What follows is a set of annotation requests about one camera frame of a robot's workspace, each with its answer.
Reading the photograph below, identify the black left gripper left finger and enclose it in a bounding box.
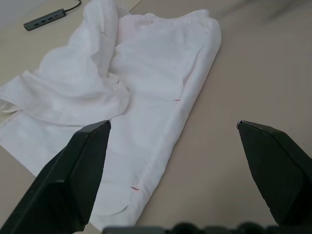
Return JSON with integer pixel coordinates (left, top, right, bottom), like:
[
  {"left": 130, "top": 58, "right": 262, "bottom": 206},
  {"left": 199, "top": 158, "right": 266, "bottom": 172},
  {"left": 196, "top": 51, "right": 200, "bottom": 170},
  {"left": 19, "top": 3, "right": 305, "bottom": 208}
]
[{"left": 0, "top": 119, "right": 112, "bottom": 234}]

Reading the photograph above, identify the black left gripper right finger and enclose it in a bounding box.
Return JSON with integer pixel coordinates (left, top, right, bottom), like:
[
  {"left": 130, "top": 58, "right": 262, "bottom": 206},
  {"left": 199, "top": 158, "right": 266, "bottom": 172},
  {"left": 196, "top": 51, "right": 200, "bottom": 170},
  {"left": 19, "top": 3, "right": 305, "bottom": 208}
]
[{"left": 236, "top": 119, "right": 312, "bottom": 227}]

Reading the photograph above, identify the grey USB hub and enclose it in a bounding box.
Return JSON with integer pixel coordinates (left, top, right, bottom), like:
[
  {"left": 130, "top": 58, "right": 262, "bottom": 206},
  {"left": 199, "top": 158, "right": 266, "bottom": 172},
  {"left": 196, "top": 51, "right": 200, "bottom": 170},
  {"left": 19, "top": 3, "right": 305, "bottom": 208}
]
[{"left": 23, "top": 8, "right": 66, "bottom": 31}]

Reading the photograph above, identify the black USB hub cable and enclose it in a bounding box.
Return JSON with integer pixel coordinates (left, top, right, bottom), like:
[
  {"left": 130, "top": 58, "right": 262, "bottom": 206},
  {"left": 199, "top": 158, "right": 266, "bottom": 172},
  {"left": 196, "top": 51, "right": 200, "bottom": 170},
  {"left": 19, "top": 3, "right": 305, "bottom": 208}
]
[{"left": 63, "top": 0, "right": 82, "bottom": 13}]

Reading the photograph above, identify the white cloth garment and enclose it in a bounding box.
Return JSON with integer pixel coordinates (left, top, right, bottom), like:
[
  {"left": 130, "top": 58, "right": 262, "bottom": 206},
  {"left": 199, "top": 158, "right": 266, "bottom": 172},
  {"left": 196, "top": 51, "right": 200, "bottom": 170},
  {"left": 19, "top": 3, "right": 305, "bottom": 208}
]
[{"left": 0, "top": 0, "right": 222, "bottom": 234}]

